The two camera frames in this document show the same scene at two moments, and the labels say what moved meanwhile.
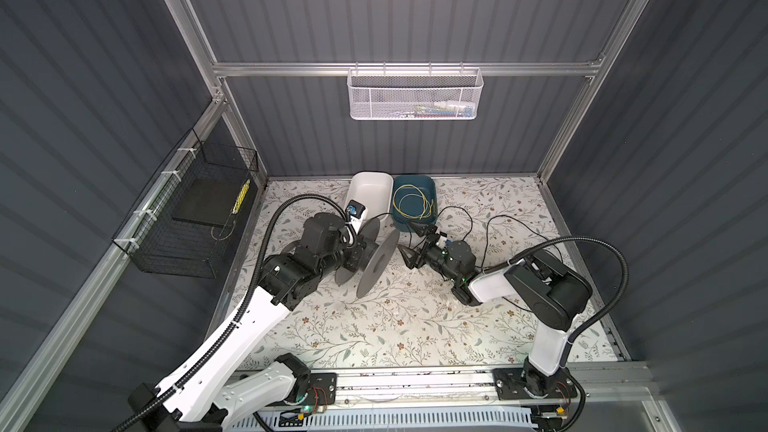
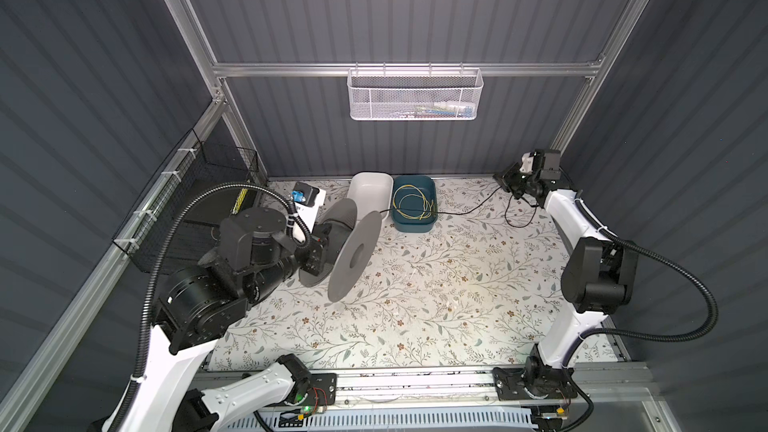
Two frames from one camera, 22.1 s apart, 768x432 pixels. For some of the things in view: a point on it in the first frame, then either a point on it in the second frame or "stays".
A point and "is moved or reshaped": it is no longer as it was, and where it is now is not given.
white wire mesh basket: (415, 94) stays
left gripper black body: (348, 257) -> (310, 255)
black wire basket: (184, 223) stays
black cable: (483, 239) -> (470, 206)
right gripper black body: (435, 258) -> (516, 182)
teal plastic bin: (414, 198) stays
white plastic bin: (375, 191) stays
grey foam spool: (377, 262) is moved or reshaped
